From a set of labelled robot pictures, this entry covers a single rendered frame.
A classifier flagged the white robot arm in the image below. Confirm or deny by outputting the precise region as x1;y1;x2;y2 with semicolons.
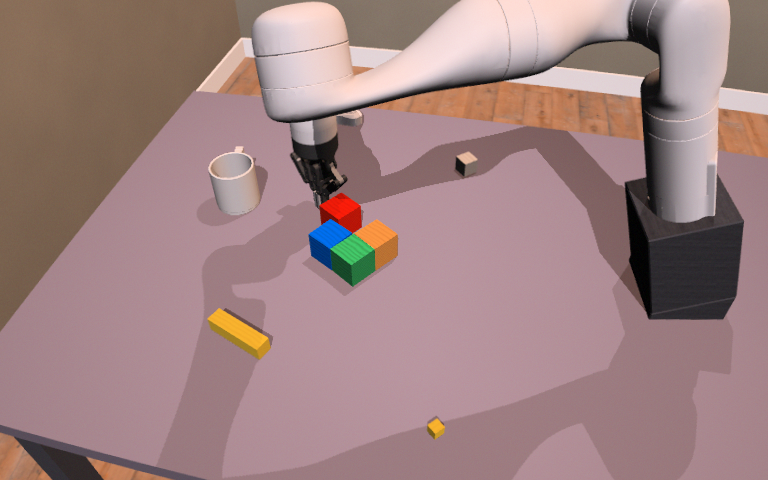
251;0;730;223

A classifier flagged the grey cylinder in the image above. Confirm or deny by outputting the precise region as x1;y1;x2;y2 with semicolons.
208;146;260;215

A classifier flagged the green cube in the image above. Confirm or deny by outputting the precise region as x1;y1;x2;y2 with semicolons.
330;234;375;287

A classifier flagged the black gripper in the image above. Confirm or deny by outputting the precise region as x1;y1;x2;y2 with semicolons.
290;133;348;209

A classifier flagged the blue cube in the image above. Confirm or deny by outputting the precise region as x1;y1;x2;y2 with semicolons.
309;219;352;270

